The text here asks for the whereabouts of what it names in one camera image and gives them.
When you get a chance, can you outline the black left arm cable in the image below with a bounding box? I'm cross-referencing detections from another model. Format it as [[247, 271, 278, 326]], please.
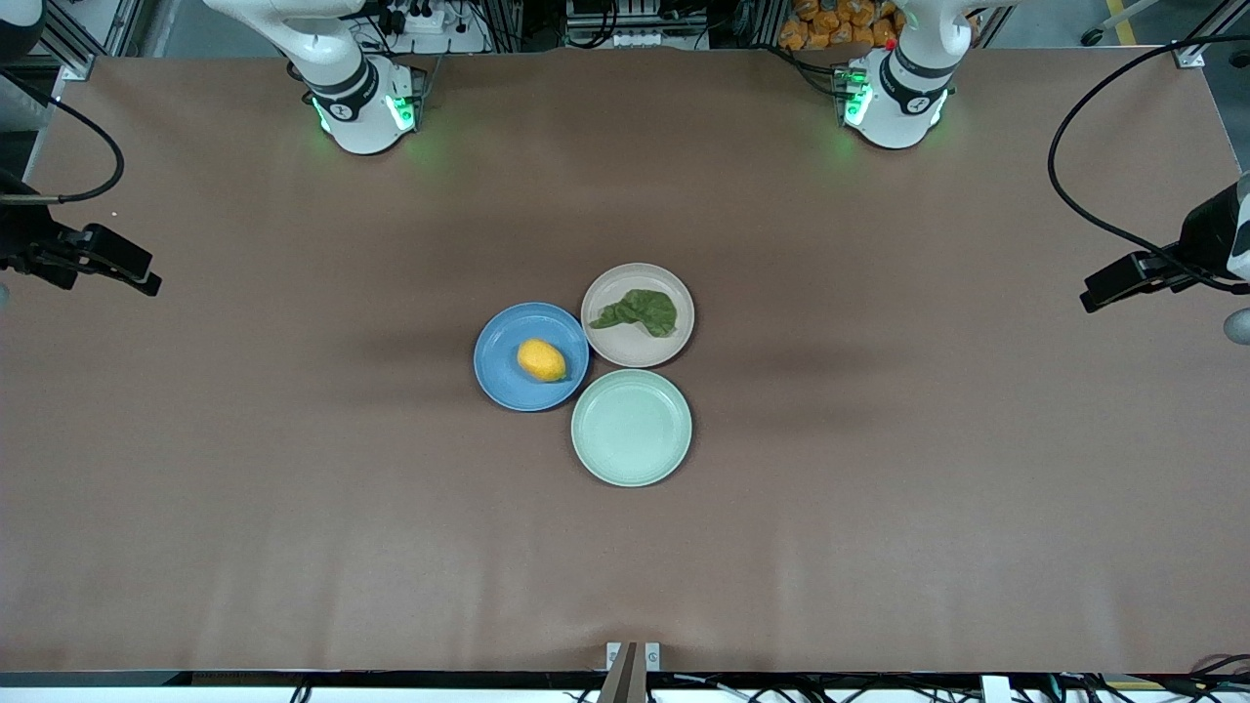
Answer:
[[1047, 36, 1250, 295]]

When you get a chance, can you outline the blue plate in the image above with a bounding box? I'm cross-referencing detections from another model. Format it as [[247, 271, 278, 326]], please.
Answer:
[[474, 302, 591, 413]]

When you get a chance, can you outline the metal table edge bracket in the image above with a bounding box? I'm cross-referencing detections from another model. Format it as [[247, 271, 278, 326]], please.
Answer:
[[598, 641, 662, 703]]

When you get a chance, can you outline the yellow lemon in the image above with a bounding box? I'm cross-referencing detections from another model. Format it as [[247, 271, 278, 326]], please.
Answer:
[[517, 338, 568, 384]]

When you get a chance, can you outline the green lettuce leaf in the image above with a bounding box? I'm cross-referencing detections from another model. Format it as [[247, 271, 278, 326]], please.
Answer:
[[589, 289, 679, 339]]

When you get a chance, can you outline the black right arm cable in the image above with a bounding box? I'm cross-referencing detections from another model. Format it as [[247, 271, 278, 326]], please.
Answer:
[[0, 70, 126, 206]]

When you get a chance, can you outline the white power strip with plugs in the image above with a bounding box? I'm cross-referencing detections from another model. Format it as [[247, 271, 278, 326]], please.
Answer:
[[375, 0, 448, 37]]

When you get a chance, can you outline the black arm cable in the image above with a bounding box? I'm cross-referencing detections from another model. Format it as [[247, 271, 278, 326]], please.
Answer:
[[1047, 36, 1250, 295], [0, 70, 126, 206]]

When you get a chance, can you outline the beige plate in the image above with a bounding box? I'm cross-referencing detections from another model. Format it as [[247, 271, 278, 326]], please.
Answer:
[[581, 263, 696, 369]]

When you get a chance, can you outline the bag of orange items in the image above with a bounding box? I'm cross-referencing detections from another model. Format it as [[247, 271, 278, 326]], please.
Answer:
[[777, 0, 904, 52]]

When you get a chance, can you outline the light green plate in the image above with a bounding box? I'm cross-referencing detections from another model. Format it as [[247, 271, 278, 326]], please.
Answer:
[[570, 368, 693, 488]]

